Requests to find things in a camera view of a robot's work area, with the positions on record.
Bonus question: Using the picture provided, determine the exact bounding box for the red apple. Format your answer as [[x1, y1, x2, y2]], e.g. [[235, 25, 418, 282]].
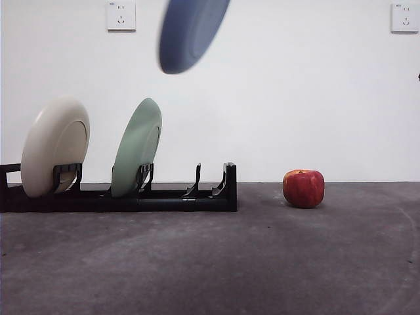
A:
[[282, 169, 326, 209]]

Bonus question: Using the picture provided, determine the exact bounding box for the blue plate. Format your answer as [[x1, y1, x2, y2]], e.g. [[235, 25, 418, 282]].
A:
[[158, 0, 232, 75]]

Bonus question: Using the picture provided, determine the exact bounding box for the black plate rack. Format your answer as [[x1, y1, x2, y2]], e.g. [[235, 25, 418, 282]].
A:
[[0, 161, 238, 213]]

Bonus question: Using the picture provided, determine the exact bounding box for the green plate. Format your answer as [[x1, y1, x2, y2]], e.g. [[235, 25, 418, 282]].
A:
[[110, 97, 163, 199]]

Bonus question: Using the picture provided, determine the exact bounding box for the white plate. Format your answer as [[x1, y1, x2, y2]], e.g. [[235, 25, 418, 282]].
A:
[[20, 95, 91, 199]]

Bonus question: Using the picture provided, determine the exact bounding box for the white wall outlet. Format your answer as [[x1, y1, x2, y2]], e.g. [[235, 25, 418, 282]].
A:
[[390, 3, 420, 33], [106, 0, 137, 33]]

